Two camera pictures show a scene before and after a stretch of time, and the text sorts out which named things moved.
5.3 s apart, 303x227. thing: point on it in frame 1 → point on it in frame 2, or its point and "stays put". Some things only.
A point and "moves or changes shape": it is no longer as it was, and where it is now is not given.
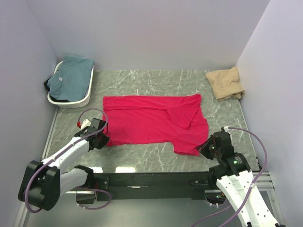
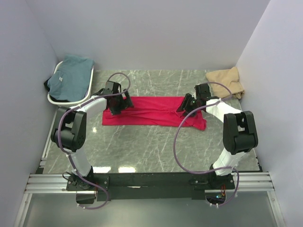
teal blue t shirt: x=70 y=82 stays put
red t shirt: x=179 y=119 moves or changes shape
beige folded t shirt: x=226 y=83 stays put
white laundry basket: x=66 y=104 stays put
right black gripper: x=208 y=148 → x=187 y=104
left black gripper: x=101 y=140 → x=117 y=105
